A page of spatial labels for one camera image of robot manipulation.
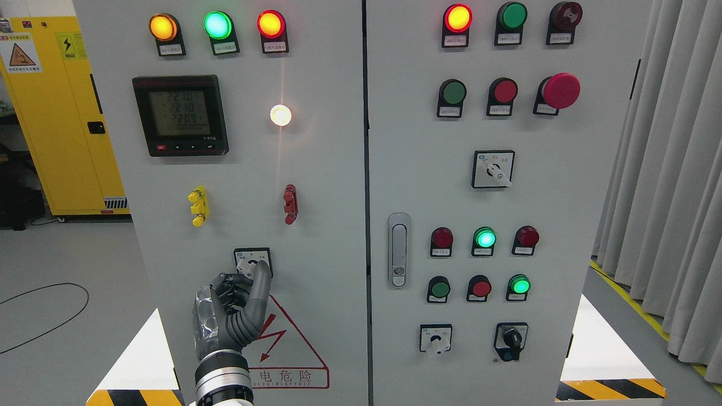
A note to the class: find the white rotary selector switch upper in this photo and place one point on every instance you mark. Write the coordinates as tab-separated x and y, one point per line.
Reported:
492	169

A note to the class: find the grey curtain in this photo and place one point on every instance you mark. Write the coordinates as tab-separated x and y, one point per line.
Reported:
660	230

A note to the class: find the dark red indicator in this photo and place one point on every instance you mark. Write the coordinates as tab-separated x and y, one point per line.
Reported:
441	243
525	241

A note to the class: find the dark red buzzer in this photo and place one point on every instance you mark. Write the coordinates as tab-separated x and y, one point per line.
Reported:
563	21

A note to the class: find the yellow terminal connector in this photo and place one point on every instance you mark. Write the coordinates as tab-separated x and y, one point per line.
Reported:
199	206

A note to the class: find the lit green indicator middle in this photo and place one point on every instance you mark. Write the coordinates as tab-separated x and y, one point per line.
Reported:
483	242

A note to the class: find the green push button upper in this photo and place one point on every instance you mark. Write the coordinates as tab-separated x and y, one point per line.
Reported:
451	96

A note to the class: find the lit green push button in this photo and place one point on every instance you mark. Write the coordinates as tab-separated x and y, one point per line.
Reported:
518	288

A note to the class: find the dark red indicator left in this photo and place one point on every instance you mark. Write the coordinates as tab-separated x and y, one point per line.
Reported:
441	243

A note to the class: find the dark red indicator right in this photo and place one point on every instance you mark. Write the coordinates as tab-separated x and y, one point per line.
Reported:
525	241

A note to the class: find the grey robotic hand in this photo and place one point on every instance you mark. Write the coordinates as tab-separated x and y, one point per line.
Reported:
229	313

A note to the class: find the red push button lower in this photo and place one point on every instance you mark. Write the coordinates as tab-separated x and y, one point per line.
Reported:
479	287

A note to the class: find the white rotary selector switch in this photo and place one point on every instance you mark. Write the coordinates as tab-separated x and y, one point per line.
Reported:
435	339
492	169

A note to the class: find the green indicator light top left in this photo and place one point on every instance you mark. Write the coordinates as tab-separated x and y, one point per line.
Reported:
221	32

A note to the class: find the green indicator light right door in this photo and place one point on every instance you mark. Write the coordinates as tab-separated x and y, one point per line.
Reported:
510	20

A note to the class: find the black digital power meter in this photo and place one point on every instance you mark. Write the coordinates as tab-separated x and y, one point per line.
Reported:
181	115

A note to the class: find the amber indicator light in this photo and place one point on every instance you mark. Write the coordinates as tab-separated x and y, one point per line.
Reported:
167	33

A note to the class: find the red terminal connector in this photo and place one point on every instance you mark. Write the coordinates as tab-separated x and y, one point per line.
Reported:
290	203

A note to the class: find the yellow safety storage cabinet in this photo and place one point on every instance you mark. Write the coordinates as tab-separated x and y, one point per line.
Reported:
48	74

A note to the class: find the black key selector switch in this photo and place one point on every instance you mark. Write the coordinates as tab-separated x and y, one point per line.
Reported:
510	340

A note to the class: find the red push button upper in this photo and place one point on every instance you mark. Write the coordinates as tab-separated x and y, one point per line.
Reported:
502	93

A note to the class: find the red electrical hazard warning sticker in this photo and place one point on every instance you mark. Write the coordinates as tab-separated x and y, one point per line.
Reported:
282	358

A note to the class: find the silver black robot forearm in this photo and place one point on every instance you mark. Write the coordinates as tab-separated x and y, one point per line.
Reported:
223	378

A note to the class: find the red indicator light right door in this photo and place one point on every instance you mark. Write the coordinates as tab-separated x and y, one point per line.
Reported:
456	23

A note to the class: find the red emergency stop button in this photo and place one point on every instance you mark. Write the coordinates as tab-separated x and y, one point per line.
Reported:
555	93

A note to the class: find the white rotary selector switch lower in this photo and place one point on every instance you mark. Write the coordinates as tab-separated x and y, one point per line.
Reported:
435	339

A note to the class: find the red indicator light top left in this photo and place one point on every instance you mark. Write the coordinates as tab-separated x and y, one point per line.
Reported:
272	29

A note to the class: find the white rotary light switch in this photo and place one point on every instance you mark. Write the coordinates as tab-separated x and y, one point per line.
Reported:
246	258

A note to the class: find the grey electrical control cabinet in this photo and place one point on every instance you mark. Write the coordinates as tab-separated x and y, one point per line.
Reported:
362	79

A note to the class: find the green push button lower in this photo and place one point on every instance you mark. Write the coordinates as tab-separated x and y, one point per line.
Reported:
438	290

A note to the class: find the red push button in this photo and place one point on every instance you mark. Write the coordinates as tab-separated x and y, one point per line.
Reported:
502	93
479	287

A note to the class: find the small clear indicator lamp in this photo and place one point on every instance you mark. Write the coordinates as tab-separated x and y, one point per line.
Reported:
280	115

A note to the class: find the silver cabinet door handle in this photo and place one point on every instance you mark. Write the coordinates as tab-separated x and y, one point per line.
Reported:
398	225

